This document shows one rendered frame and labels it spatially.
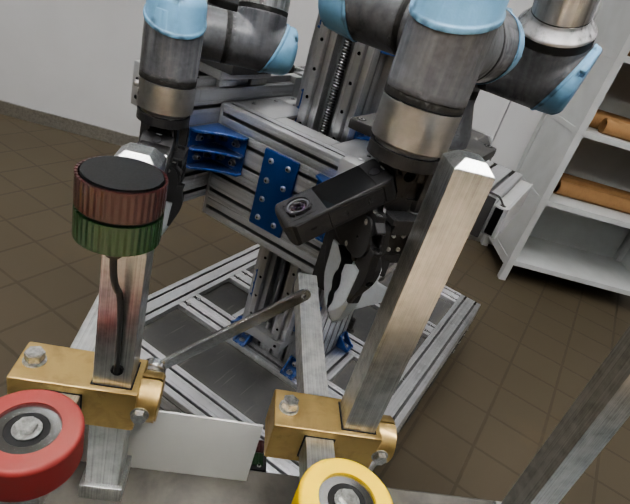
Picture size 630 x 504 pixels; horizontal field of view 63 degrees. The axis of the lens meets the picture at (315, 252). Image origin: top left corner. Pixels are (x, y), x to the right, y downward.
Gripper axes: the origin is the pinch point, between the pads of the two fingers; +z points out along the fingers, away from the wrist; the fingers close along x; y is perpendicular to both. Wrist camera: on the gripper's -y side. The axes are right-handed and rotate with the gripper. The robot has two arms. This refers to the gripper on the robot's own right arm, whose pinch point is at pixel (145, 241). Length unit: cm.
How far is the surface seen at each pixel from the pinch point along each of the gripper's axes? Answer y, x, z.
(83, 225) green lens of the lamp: -39.2, -2.4, -24.6
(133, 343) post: -33.7, -5.5, -10.1
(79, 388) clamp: -34.4, -1.4, -4.3
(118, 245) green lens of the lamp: -39.6, -4.8, -23.8
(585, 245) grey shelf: 205, -235, 66
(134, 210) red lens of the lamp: -39.3, -5.5, -26.5
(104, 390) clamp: -34.3, -3.5, -4.4
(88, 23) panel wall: 237, 82, 19
